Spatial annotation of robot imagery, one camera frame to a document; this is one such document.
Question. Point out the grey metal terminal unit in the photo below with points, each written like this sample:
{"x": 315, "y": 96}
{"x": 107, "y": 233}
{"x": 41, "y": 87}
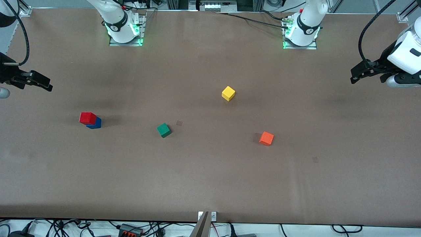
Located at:
{"x": 217, "y": 6}

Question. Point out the brown table mat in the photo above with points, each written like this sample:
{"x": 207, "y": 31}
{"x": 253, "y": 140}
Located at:
{"x": 210, "y": 181}

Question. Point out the aluminium frame profile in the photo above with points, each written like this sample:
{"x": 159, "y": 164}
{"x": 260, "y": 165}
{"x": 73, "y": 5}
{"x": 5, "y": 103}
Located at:
{"x": 177, "y": 4}

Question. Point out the brown wooden strip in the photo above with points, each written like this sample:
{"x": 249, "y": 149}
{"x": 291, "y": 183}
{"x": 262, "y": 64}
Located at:
{"x": 201, "y": 227}

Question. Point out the green wooden block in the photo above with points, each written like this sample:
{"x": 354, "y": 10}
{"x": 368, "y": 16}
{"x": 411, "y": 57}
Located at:
{"x": 163, "y": 130}

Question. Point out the blue wooden block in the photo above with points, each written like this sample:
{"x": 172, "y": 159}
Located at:
{"x": 97, "y": 124}

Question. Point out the yellow wooden block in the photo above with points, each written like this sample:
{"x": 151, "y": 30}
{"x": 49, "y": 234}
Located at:
{"x": 228, "y": 93}

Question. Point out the red wooden block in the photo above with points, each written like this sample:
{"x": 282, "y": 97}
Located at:
{"x": 87, "y": 118}

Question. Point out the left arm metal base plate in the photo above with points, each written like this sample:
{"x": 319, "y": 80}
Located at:
{"x": 310, "y": 47}

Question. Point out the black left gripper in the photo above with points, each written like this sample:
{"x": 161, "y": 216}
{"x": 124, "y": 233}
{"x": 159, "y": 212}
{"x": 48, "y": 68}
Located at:
{"x": 383, "y": 61}

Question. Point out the black orange connector block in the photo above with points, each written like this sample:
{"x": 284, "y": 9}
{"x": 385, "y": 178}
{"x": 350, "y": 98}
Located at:
{"x": 130, "y": 229}

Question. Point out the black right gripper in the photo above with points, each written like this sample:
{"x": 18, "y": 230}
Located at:
{"x": 7, "y": 76}

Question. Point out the orange wooden block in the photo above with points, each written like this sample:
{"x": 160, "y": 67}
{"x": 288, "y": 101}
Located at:
{"x": 266, "y": 138}

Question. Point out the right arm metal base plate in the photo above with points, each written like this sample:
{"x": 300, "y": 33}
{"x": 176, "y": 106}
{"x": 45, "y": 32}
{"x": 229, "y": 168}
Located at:
{"x": 142, "y": 29}

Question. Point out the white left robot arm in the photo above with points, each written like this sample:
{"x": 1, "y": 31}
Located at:
{"x": 307, "y": 19}

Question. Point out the aluminium corner bracket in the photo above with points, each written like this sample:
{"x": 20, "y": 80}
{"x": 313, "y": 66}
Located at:
{"x": 25, "y": 12}
{"x": 403, "y": 17}

